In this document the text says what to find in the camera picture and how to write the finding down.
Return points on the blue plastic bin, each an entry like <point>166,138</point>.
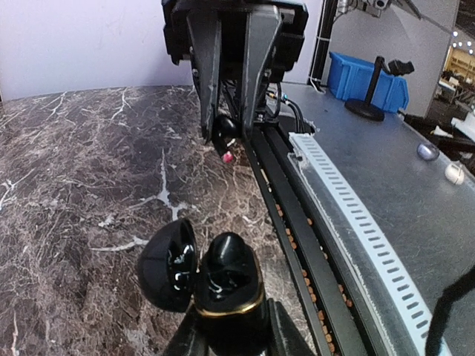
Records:
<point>349,78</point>

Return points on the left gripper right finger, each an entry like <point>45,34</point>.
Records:
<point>284,337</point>

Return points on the black charging case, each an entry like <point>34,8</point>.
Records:
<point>167,272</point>

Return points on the black earbud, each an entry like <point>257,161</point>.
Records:
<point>224,128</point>
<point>230,278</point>

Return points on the right black frame post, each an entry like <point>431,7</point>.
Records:
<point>322,42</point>

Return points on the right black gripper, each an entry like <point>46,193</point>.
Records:
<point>247,34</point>

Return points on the black front frame rail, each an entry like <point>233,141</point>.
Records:
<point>336,328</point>

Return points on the white slotted cable duct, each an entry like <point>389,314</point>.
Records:
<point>387,289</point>

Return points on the grey round knob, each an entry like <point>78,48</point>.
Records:
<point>428,152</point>

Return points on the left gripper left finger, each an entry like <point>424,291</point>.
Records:
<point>188,340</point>

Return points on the white round knob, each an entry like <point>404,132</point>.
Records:
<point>455,174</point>

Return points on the black desk stand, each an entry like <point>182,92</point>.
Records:
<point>386,92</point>

